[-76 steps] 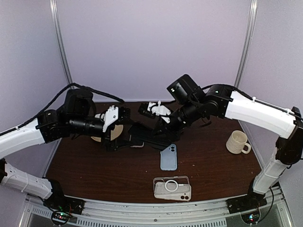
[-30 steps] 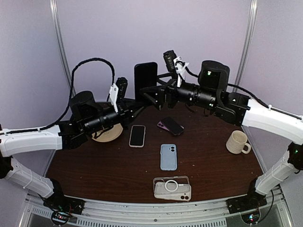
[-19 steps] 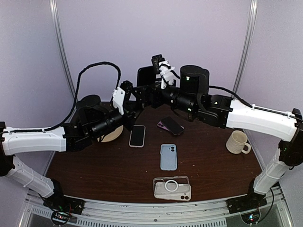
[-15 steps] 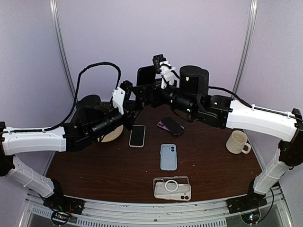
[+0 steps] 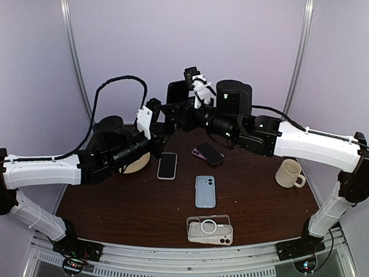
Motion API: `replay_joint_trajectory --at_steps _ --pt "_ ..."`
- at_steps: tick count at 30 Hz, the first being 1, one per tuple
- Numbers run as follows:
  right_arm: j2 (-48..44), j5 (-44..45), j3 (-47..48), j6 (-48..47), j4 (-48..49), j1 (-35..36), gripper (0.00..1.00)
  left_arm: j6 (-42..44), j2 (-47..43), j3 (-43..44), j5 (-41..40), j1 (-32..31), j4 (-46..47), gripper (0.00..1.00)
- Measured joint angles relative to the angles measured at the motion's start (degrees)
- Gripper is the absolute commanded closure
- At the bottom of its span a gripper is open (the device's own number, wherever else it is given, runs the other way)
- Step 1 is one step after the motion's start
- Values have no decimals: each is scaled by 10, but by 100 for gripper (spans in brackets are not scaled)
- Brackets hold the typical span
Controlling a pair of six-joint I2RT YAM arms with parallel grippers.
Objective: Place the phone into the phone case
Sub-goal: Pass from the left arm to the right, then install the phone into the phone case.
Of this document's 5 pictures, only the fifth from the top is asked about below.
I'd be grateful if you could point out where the aluminium front rail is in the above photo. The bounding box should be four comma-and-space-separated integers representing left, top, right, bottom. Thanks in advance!
28, 220, 351, 277

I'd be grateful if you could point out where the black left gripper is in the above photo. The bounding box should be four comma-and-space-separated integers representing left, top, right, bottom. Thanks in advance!
111, 122, 175, 170

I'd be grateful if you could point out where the light blue phone case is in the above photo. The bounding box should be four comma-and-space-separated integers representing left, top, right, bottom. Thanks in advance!
195, 175, 216, 209

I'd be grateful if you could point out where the aluminium frame post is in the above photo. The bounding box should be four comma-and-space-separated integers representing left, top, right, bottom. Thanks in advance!
283, 0, 315, 115
60, 0, 92, 120

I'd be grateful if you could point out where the pink phone case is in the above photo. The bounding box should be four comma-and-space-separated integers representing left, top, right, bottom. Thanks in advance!
156, 152, 178, 181

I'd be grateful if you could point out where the beige ceramic plate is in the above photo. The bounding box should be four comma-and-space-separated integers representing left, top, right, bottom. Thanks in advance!
120, 152, 150, 174

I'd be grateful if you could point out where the purple phone bottom of stack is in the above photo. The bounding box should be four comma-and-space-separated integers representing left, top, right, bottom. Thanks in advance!
191, 147, 209, 161

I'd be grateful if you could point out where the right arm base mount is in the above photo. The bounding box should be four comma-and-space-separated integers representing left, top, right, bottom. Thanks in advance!
276, 234, 325, 275

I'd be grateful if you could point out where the cream ribbed mug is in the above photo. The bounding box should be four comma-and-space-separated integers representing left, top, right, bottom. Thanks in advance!
275, 159, 306, 188

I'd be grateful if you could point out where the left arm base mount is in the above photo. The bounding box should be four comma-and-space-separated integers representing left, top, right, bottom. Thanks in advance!
48, 238, 104, 276

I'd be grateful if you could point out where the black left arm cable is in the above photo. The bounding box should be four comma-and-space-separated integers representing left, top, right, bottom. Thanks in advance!
51, 75, 148, 162

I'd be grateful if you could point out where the cream case under stack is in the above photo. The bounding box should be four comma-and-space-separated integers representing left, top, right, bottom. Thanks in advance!
187, 222, 234, 246

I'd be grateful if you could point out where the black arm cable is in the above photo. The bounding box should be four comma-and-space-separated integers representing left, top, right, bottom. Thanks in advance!
252, 104, 369, 148
51, 75, 148, 162

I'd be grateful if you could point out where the right aluminium frame post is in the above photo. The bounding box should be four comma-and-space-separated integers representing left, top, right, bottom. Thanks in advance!
283, 0, 315, 115

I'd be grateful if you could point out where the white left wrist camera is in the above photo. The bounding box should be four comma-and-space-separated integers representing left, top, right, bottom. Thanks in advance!
136, 98, 162, 140

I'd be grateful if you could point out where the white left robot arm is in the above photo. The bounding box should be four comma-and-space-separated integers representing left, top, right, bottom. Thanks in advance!
1, 111, 163, 256

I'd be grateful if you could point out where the dark phone middle of stack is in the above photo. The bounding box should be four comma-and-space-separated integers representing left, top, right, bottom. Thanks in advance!
196, 142, 224, 165

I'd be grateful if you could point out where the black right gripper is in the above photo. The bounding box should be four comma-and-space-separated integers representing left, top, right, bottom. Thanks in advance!
162, 95, 239, 141

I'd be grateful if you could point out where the black-screen phone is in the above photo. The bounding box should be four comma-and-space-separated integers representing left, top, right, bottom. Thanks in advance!
158, 154, 176, 178

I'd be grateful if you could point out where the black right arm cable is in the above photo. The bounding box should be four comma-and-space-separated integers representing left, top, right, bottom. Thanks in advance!
252, 104, 369, 148

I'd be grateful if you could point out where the clear magsafe phone case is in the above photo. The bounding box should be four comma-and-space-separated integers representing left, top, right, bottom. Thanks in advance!
186, 215, 234, 246

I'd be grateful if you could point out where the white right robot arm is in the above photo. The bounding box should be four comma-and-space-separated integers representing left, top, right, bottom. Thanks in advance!
164, 78, 368, 255

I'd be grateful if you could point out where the left aluminium frame post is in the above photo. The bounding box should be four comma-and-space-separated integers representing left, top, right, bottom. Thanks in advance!
60, 0, 92, 120

